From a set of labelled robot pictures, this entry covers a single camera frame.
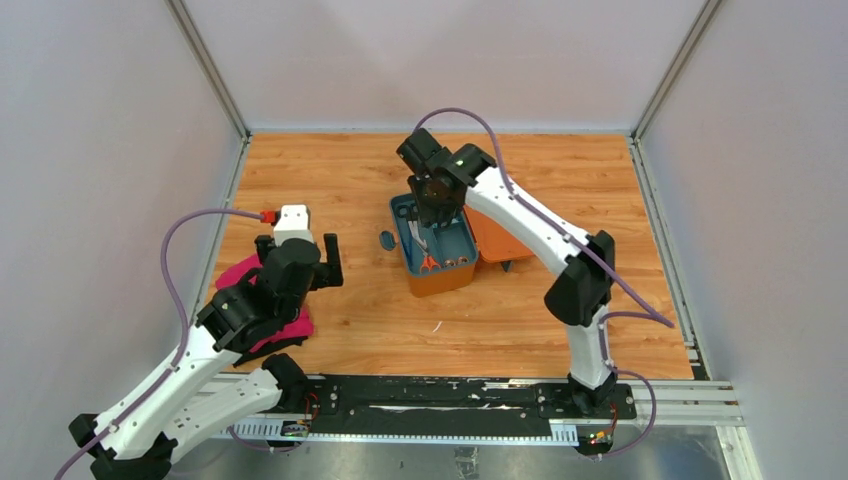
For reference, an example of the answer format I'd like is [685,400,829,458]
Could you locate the small orange scissors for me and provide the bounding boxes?
[419,254,442,274]

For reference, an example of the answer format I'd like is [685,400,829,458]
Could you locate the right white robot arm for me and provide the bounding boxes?
[396,128,617,418]

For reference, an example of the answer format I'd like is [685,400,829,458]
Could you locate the black bandage scissors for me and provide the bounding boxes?
[395,203,428,256]

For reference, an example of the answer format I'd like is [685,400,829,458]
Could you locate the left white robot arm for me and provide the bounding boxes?
[69,233,344,479]

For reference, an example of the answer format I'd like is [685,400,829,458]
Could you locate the teal plastic tray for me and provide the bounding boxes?
[389,194,479,278]

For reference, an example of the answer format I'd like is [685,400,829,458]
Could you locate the orange medicine box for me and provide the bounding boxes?
[380,195,533,298]

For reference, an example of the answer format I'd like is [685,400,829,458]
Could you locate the pink folded cloth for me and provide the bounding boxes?
[214,254,315,367]

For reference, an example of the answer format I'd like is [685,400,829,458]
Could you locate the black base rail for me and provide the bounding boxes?
[142,370,743,446]

